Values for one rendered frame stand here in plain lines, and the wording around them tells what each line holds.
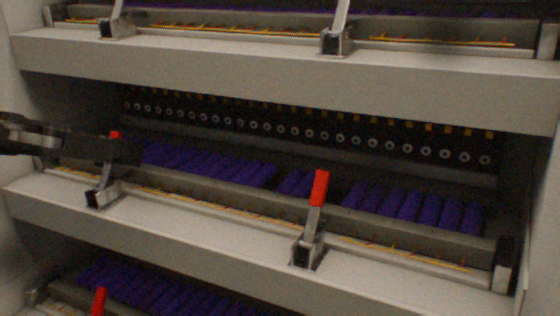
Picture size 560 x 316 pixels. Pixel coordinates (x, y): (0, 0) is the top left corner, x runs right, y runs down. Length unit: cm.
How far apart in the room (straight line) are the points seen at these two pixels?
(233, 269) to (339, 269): 11
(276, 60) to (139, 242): 26
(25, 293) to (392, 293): 52
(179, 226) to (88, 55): 22
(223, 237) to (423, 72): 26
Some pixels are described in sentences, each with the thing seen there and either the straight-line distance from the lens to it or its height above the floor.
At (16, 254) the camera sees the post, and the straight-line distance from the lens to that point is 75.
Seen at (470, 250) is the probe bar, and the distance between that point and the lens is 46.
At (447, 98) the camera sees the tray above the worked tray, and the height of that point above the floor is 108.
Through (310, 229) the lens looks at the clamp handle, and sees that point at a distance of 44.
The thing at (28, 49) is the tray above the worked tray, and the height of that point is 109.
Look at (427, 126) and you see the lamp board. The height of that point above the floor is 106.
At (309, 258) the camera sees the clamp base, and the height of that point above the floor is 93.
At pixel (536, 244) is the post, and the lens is 40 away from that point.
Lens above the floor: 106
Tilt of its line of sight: 7 degrees down
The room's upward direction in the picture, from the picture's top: 7 degrees clockwise
